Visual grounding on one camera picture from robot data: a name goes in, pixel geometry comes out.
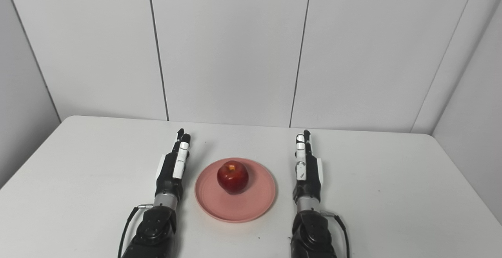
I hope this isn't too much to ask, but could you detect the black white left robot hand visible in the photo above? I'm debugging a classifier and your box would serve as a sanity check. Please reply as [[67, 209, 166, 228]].
[[155, 129, 191, 200]]

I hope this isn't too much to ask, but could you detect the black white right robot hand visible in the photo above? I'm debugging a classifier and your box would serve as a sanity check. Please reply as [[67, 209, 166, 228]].
[[293, 130, 324, 202]]

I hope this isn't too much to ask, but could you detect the red apple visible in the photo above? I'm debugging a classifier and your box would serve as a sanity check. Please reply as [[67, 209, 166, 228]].
[[217, 161, 249, 195]]

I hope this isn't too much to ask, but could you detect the pink round plate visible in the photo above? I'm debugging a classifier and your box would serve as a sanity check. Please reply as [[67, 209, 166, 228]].
[[195, 157, 277, 223]]

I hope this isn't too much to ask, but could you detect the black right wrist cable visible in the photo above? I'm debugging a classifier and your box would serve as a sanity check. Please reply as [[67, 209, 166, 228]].
[[320, 210, 350, 258]]

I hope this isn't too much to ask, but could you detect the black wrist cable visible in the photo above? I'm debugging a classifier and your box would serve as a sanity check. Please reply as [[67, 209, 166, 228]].
[[118, 204, 153, 258], [320, 210, 350, 258]]

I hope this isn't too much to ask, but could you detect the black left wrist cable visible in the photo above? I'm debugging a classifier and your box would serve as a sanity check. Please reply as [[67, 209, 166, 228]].
[[118, 204, 153, 258]]

